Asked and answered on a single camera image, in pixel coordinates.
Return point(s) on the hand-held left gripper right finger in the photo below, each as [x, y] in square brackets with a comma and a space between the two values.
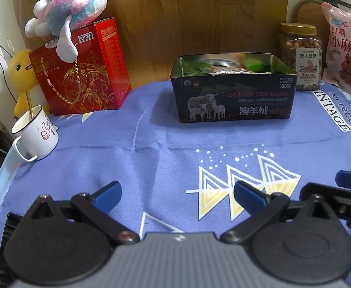
[249, 196]

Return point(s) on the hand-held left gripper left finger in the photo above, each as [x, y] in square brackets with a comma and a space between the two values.
[108, 196]

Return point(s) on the black tin box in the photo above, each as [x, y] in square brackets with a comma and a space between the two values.
[232, 102]

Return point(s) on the pile of green snack packets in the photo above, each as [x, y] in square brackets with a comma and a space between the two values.
[253, 64]

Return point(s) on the blue printed tablecloth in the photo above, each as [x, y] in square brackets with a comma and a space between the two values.
[163, 156]

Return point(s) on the white enamel mug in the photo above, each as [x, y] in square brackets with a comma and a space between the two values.
[40, 135]

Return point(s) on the pink snack bag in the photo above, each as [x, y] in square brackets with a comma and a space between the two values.
[348, 57]

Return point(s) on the thin metal stick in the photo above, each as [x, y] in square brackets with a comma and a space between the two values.
[29, 103]

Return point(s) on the red gift box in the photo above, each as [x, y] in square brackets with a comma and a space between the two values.
[88, 75]

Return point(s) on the clear nut jar gold lid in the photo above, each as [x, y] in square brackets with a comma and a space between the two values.
[301, 51]

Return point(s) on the yellow duck plush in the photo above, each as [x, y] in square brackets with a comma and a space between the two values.
[20, 72]

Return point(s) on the wooden cutting board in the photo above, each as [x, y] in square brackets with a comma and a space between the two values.
[309, 13]

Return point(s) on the brown wooden panel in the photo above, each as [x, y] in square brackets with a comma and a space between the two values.
[193, 15]

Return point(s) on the pink blue plush toy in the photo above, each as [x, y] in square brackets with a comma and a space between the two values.
[73, 6]

